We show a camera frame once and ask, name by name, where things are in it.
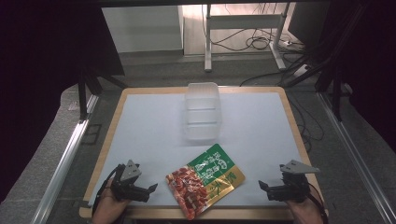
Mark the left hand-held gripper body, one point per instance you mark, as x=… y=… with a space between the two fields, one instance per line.
x=126 y=183

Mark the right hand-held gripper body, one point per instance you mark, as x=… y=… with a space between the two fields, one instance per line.
x=291 y=183

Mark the green and red food packet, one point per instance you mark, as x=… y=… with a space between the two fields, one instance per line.
x=204 y=182

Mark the clear plastic storage box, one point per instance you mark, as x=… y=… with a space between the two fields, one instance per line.
x=202 y=112

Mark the person's left hand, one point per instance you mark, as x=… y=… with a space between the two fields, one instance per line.
x=107 y=209

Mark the person's right hand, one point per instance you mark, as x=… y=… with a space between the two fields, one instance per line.
x=306 y=211

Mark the white table mat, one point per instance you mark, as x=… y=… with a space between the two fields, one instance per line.
x=199 y=149

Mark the black metal stand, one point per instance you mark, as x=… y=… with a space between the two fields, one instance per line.
x=90 y=90
x=334 y=77

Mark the white power strip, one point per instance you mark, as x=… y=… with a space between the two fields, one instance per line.
x=301 y=71

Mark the white cabinet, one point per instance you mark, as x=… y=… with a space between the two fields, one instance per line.
x=143 y=29

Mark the aluminium rail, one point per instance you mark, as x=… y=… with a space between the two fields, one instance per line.
x=358 y=155
x=62 y=161

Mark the white table frame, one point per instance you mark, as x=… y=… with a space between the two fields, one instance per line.
x=246 y=34

